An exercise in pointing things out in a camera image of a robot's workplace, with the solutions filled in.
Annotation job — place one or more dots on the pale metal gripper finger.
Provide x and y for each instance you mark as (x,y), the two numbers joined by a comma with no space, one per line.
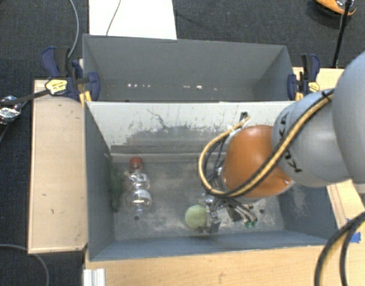
(212,213)
(215,226)

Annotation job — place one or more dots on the green ball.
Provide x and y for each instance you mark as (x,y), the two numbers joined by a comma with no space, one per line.
(196,216)

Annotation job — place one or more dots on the clear plastic bottle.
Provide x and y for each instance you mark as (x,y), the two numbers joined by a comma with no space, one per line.
(137,189)

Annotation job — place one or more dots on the grey metal bin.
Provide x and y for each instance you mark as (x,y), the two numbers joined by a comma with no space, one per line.
(176,70)

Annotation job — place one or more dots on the pale wood board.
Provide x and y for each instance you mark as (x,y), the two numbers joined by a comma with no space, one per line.
(57,165)

